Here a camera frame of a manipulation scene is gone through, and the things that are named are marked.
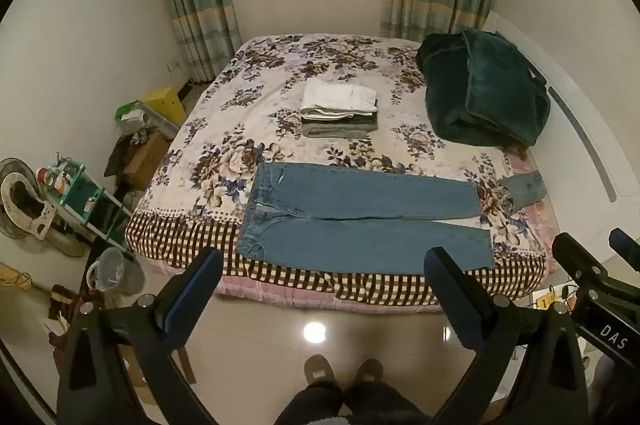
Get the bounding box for broom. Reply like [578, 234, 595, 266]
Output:
[0, 262, 52, 297]

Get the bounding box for clear plastic roll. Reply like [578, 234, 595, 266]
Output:
[141, 107, 179, 141]

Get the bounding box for person's slipper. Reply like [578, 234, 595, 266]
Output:
[304, 354, 336, 389]
[351, 358, 384, 387]

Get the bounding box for person's left slipper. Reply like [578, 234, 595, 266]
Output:
[304, 354, 336, 389]

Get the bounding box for faded blue jeans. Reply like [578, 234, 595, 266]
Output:
[500, 171, 547, 212]

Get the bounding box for floral bed sheet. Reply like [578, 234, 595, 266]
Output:
[124, 34, 556, 306]

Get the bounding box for standing fan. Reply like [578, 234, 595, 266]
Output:
[0, 157, 84, 259]

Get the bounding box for teal storage shelf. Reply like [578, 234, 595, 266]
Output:
[39, 159, 134, 252]

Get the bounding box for grey bucket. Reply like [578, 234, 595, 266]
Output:
[86, 247, 146, 296]

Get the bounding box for blue jeans pants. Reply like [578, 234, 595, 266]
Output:
[235, 161, 496, 276]

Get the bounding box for person's right forearm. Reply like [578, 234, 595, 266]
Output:
[590, 352, 640, 411]

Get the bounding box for white headboard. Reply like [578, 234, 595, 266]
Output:
[482, 10, 640, 261]

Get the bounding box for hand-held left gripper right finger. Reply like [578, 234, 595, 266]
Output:
[423, 246, 588, 425]

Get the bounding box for green plastic bag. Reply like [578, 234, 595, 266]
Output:
[116, 101, 146, 124]

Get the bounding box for person's legs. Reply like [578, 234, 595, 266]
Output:
[286, 380, 432, 425]

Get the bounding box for cardboard box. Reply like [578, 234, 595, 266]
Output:
[122, 132, 169, 191]

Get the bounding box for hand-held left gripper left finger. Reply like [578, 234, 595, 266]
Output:
[56, 246, 224, 425]

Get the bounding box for red floor clutter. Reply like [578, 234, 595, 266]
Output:
[44, 284, 103, 352]

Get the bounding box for person's right slipper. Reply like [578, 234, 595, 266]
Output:
[351, 358, 384, 387]

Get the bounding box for stack of folded clothes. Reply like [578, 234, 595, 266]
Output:
[301, 78, 378, 114]

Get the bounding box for dark green blanket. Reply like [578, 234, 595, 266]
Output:
[416, 26, 552, 149]

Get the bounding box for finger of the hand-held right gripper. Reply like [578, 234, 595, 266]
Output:
[608, 228, 640, 259]
[552, 232, 609, 302]

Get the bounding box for yellow box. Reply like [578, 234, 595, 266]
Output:
[142, 87, 189, 126]

